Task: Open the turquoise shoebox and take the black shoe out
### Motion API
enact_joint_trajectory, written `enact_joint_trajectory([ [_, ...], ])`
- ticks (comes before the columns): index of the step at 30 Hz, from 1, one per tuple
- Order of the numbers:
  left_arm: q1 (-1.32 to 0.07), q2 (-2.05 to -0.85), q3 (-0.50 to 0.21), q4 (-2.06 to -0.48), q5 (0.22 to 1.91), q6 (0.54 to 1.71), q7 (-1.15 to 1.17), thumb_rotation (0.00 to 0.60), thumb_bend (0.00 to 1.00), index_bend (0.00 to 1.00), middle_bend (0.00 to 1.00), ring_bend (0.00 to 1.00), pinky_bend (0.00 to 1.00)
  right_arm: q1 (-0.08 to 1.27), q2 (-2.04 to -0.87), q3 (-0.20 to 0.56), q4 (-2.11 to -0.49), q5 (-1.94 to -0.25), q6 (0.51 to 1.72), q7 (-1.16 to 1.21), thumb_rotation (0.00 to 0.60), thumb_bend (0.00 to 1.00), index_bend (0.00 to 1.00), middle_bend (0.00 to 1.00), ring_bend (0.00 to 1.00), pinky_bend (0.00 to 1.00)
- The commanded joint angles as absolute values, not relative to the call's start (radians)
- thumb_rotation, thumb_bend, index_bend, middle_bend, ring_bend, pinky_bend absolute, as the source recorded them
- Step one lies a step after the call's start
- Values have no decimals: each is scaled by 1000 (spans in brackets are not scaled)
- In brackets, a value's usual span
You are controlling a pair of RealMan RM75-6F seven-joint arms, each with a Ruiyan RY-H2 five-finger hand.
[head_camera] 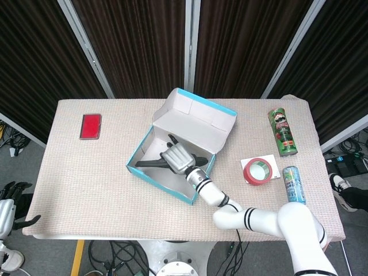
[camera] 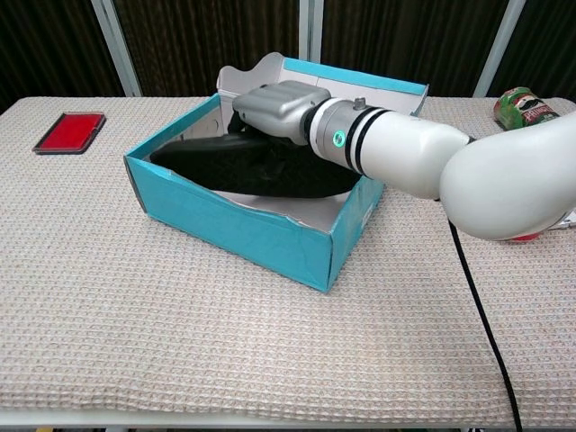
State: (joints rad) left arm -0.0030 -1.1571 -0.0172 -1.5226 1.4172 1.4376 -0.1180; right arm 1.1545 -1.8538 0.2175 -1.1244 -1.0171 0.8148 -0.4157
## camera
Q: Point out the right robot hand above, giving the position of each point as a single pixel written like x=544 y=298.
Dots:
x=279 y=105

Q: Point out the light blue cardboard box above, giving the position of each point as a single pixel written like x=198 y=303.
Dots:
x=234 y=225

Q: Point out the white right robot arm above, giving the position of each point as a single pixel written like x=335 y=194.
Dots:
x=450 y=162

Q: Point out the black shoe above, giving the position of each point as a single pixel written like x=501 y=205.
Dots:
x=252 y=173

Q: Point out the dark ribbed partition panel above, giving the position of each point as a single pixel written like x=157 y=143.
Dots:
x=49 y=45
x=405 y=40
x=549 y=45
x=211 y=40

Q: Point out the red flat case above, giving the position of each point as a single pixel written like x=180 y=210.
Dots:
x=69 y=132

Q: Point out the green Pringles can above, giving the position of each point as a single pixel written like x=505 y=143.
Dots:
x=522 y=110

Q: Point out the beige woven tablecloth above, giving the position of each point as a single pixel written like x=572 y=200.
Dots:
x=180 y=337

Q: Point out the grey partition frame post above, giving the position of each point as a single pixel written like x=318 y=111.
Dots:
x=499 y=45
x=310 y=31
x=117 y=45

